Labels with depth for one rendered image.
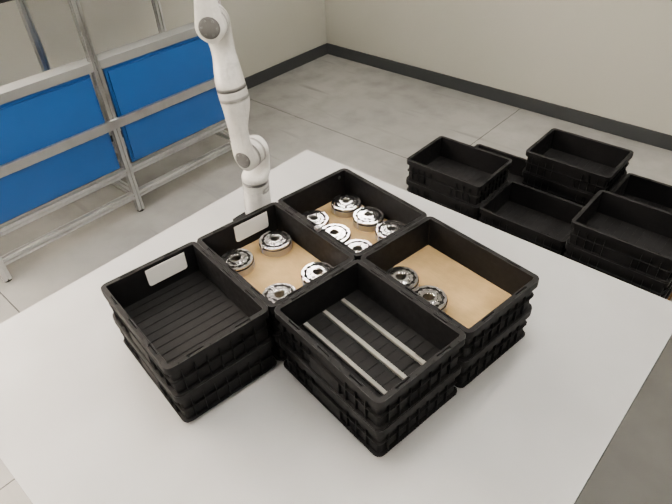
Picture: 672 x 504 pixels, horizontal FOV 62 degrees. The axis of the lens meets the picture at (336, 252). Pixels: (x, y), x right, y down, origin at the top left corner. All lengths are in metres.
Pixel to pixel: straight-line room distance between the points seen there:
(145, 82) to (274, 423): 2.38
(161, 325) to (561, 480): 1.09
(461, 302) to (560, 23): 3.05
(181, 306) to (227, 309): 0.14
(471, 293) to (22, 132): 2.35
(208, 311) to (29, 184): 1.85
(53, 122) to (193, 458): 2.17
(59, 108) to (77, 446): 2.02
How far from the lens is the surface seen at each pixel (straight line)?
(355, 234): 1.85
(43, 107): 3.23
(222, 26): 1.71
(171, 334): 1.62
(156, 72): 3.49
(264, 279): 1.71
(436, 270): 1.72
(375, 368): 1.45
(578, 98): 4.49
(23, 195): 3.32
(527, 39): 4.53
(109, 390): 1.72
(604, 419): 1.63
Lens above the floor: 1.96
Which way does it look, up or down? 39 degrees down
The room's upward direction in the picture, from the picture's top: 3 degrees counter-clockwise
